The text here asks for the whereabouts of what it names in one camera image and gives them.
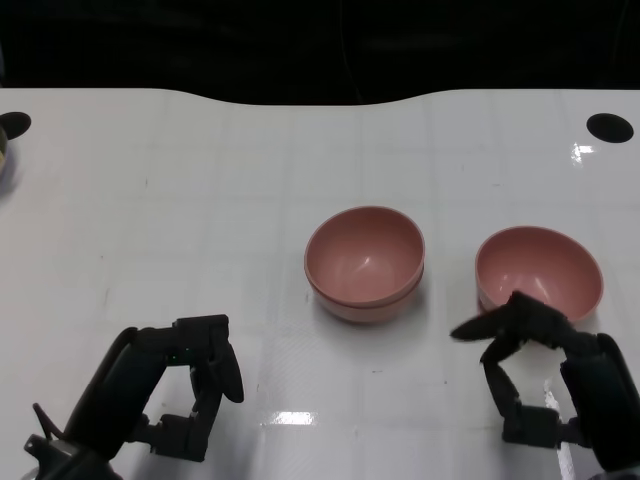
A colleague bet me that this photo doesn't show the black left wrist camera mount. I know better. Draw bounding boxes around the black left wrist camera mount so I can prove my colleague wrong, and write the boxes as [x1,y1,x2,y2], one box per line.
[24,402,124,480]

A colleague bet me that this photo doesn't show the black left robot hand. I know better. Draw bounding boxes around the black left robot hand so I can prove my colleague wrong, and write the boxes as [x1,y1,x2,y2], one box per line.
[63,313,246,462]

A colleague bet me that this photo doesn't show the pink plastic bowl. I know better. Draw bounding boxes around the pink plastic bowl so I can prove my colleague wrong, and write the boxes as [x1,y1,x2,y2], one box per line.
[303,205,426,306]
[474,225,605,324]
[307,269,426,325]

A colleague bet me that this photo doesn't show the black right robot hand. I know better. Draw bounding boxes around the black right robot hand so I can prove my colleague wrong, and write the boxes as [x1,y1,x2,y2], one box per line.
[449,290,640,472]

